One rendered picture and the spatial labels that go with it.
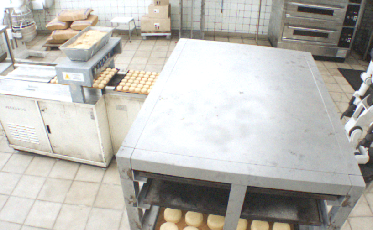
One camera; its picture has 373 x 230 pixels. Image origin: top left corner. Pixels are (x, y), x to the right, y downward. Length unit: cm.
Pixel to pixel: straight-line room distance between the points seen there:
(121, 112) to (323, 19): 414
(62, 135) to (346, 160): 272
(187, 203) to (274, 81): 42
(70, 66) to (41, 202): 134
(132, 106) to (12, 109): 128
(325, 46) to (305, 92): 517
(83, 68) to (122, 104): 52
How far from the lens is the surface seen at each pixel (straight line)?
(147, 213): 77
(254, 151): 59
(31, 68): 347
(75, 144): 303
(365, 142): 289
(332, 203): 63
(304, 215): 71
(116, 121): 285
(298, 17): 553
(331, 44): 593
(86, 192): 298
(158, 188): 70
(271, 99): 77
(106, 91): 271
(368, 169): 343
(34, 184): 325
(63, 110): 282
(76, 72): 250
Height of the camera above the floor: 220
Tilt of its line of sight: 35 degrees down
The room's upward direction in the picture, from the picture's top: 1 degrees clockwise
